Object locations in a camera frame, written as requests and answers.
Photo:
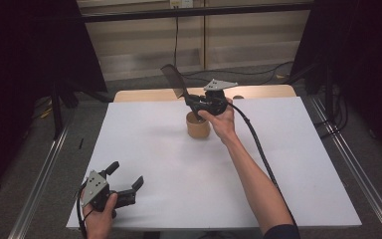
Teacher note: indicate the long beige office desk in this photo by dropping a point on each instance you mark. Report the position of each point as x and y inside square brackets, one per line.
[245, 49]

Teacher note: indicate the person's right hand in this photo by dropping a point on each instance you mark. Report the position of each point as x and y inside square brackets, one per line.
[224, 124]

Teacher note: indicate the white wall socket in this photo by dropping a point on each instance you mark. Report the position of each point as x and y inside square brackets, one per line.
[180, 3]

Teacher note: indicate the black metal stand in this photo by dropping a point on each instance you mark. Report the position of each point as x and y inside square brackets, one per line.
[57, 113]
[329, 93]

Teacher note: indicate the brown cylindrical cup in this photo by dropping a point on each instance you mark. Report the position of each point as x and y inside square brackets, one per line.
[199, 131]

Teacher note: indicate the black curtain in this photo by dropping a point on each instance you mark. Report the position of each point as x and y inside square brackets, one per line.
[20, 66]
[361, 49]

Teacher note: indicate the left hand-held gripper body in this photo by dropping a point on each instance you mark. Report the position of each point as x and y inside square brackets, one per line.
[96, 189]

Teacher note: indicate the dark sleeve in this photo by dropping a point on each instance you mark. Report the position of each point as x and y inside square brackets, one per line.
[282, 232]

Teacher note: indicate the person's left hand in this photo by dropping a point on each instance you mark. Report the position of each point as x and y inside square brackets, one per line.
[99, 222]

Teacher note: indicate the small black stick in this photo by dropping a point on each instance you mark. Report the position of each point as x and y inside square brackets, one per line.
[81, 143]

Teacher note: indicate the metal floor rail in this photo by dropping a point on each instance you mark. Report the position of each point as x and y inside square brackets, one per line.
[39, 186]
[354, 166]

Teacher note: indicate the white table cover board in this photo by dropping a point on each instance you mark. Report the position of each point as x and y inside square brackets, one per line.
[165, 172]

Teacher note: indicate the light wooden table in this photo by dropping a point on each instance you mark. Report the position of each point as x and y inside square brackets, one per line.
[146, 94]

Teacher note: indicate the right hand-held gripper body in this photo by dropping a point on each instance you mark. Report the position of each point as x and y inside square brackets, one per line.
[212, 101]

